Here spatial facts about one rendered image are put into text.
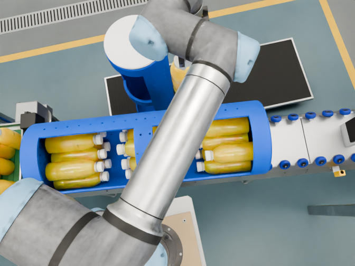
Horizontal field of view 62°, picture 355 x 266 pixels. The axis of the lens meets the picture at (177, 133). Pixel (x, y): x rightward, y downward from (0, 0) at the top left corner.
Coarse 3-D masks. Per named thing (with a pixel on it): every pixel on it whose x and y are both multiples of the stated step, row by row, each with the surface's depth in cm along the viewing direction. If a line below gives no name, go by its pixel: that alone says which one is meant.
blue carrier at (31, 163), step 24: (72, 120) 112; (96, 120) 108; (120, 120) 107; (144, 120) 105; (264, 120) 101; (24, 144) 103; (144, 144) 101; (264, 144) 100; (24, 168) 102; (120, 168) 126; (192, 168) 123; (264, 168) 105; (72, 192) 110
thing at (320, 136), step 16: (272, 128) 131; (288, 128) 131; (304, 128) 131; (320, 128) 130; (336, 128) 130; (272, 144) 130; (288, 144) 129; (304, 144) 129; (320, 144) 129; (336, 144) 128; (272, 160) 128; (288, 160) 127; (240, 176) 131; (256, 176) 132; (272, 176) 133; (96, 192) 133; (112, 192) 135
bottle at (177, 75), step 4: (172, 64) 87; (172, 68) 87; (176, 68) 86; (188, 68) 86; (172, 72) 88; (176, 72) 86; (180, 72) 86; (184, 72) 86; (172, 76) 89; (176, 76) 87; (180, 76) 87; (184, 76) 87; (172, 80) 93; (176, 80) 90; (180, 80) 89; (176, 84) 93; (176, 88) 96
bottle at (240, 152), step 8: (232, 144) 110; (240, 144) 109; (248, 144) 109; (216, 152) 109; (224, 152) 108; (232, 152) 108; (240, 152) 108; (248, 152) 108; (216, 160) 110; (224, 160) 109; (232, 160) 109; (240, 160) 109; (248, 160) 110
